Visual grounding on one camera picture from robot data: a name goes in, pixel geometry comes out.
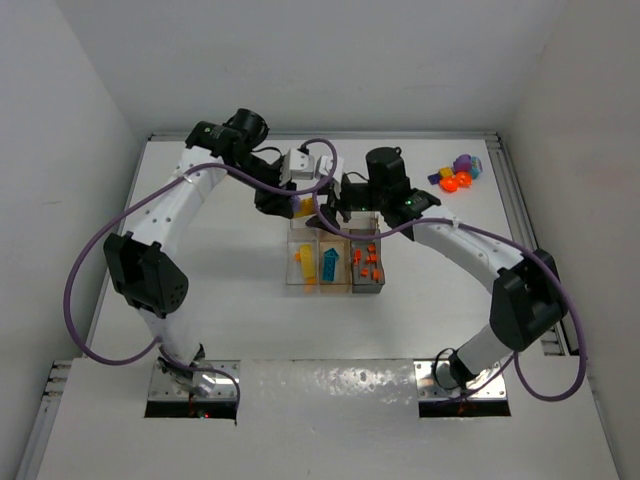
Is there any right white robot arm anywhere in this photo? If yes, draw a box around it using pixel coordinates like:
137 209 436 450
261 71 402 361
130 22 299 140
314 147 569 390

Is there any teal grey lego cylinder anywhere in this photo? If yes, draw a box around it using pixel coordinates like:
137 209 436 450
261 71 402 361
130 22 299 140
469 156 483 179

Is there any lower orange funnel lego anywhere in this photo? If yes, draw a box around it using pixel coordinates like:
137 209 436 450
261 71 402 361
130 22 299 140
439 176 460 193

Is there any long yellow lego plate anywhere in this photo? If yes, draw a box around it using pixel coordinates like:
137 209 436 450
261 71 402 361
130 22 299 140
297 244 317 284

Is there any upper orange funnel lego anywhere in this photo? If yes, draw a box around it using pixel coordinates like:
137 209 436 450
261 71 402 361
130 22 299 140
454 171 473 188

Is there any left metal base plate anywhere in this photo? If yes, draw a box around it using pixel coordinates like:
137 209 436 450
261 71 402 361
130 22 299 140
147 357 240 402

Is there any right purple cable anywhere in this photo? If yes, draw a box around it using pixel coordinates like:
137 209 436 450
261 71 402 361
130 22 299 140
307 199 587 402

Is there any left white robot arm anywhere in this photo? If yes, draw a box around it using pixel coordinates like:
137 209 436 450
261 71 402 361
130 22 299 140
103 109 295 379

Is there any aluminium rail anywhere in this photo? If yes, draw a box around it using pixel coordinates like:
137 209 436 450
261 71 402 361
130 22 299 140
15 360 72 480
485 134 570 356

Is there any grey small container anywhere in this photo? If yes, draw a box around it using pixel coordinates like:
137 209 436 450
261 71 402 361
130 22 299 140
350 239 385 294

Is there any purple flat lego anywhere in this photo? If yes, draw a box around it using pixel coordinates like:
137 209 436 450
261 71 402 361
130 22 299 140
427 174 441 185

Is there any clear small container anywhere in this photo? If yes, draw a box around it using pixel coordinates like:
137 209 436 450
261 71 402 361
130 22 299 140
286 229 319 293

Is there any orange-yellow lego brick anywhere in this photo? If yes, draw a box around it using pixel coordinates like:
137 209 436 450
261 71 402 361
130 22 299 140
293 197 315 218

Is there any orange funnel lego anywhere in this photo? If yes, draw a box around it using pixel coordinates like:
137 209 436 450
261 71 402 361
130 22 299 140
454 171 473 188
439 176 460 193

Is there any clear long container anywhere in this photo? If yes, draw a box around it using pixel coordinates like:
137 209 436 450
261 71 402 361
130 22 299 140
288 211 378 233

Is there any amber small container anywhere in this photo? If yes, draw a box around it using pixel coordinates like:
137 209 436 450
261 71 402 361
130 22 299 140
318 230 351 294

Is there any metal base plate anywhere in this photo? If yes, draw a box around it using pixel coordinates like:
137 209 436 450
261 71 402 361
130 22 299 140
413 359 507 405
147 357 240 402

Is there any teal lego brick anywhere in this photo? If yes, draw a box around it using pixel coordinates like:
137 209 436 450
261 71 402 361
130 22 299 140
322 248 340 283

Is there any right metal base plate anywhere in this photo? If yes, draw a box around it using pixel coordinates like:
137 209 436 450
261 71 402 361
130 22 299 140
413 359 507 405

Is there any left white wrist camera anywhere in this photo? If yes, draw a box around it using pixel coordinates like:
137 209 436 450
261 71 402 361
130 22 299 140
279 149 316 186

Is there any right aluminium rail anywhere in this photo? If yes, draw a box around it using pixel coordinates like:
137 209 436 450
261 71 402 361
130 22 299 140
485 134 570 356

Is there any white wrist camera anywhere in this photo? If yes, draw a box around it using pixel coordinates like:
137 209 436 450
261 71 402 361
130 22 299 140
315 155 344 181
279 149 316 186

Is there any left aluminium rail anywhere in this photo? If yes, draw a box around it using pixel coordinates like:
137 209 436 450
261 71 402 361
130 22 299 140
15 360 72 480

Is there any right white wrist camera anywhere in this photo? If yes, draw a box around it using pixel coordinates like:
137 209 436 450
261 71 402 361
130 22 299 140
315 155 344 181

